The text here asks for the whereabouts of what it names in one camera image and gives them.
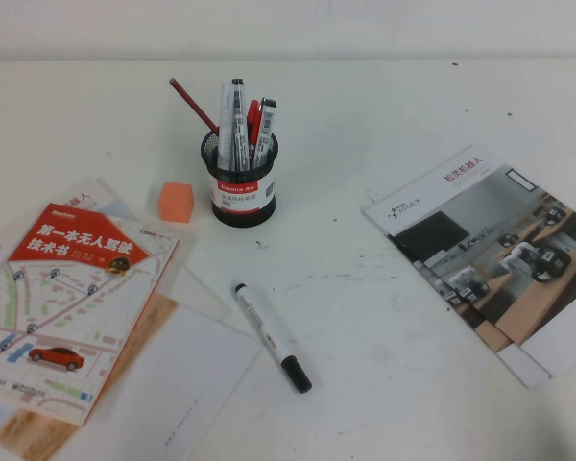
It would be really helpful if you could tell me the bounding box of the all-white marker pen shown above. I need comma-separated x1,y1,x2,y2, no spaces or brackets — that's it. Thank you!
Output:
215,80,235,170

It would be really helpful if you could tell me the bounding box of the black mesh pen holder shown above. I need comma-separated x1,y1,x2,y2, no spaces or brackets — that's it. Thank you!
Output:
200,122,280,229

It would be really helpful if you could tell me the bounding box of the red pen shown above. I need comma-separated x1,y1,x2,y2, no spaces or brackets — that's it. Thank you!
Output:
245,99,260,158

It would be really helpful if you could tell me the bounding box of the white marker with black cap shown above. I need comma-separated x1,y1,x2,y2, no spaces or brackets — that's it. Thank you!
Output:
232,281,314,395

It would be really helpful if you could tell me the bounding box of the white marker with grey cap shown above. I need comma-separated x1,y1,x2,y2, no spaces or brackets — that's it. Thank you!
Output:
252,96,278,169

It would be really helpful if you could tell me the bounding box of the translucent white sheet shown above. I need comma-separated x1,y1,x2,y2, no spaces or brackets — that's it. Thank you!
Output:
156,230,233,333

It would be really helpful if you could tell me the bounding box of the orange foam cube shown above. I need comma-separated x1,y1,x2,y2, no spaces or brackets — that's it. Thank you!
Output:
156,181,195,225

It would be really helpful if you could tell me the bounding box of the tall white black-capped marker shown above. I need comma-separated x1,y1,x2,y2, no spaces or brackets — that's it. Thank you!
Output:
229,78,250,173

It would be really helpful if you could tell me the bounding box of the red pencil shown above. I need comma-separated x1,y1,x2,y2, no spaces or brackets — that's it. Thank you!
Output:
168,77,221,136

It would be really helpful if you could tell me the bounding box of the wood-print brochure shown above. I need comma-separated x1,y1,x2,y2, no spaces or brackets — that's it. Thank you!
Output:
0,291,180,455

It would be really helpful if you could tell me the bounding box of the plain white booklet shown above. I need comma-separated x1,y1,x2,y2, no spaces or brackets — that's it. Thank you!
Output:
57,304,263,461

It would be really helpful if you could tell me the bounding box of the AgileX robot photo brochure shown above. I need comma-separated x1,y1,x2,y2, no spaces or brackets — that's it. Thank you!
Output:
361,143,576,380

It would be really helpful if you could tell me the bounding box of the white brochure with red characters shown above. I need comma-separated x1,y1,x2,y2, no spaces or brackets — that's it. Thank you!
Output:
0,176,126,289

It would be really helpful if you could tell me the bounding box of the orange map-cover book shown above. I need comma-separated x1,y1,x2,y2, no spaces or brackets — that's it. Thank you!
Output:
0,201,180,427

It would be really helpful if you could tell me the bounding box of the white-edged brochure underneath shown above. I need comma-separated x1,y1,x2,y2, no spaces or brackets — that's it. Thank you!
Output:
497,341,556,390

